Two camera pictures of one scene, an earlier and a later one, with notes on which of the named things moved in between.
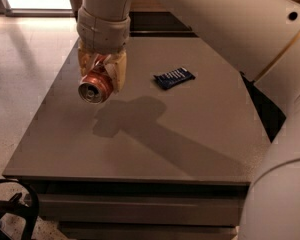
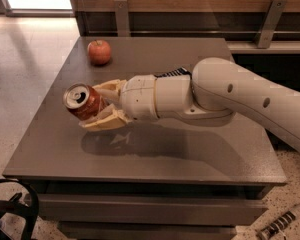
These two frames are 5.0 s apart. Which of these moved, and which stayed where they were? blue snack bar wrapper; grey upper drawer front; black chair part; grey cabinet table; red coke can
Moved: red coke can
Stayed: grey upper drawer front; grey cabinet table; blue snack bar wrapper; black chair part
